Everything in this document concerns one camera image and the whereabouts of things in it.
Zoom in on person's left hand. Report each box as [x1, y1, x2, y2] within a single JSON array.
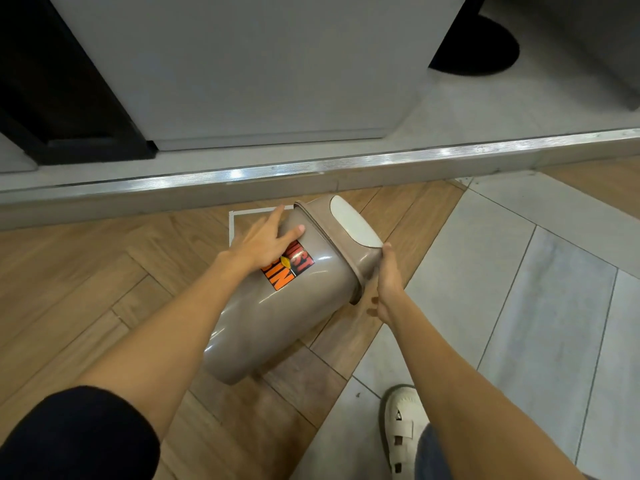
[[226, 205, 306, 273]]

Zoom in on person's right hand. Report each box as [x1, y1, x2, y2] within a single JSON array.
[[367, 243, 407, 326]]

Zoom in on brown plastic swing-lid trash bin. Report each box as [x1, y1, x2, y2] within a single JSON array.
[[202, 195, 385, 386]]

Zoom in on person's left forearm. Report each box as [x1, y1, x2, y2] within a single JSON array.
[[74, 250, 247, 440]]

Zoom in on person's right forearm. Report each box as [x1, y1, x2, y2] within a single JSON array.
[[379, 294, 587, 480]]

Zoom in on white tape floor marker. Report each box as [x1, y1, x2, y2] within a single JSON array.
[[228, 205, 296, 249]]

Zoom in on metal threshold strip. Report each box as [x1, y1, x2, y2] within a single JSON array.
[[0, 127, 640, 206]]

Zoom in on white sandal shoe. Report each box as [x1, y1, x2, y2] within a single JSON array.
[[382, 385, 432, 476]]

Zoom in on grey cabinet panel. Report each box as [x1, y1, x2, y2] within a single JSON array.
[[46, 0, 469, 152]]

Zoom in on blue jeans leg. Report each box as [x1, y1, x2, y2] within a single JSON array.
[[413, 423, 455, 480]]

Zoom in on black round stand base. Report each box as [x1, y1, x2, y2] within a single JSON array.
[[428, 0, 521, 77]]

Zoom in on black sleeve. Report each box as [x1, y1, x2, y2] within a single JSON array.
[[0, 386, 161, 480]]

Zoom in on black furniture frame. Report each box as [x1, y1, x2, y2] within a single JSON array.
[[0, 0, 159, 166]]

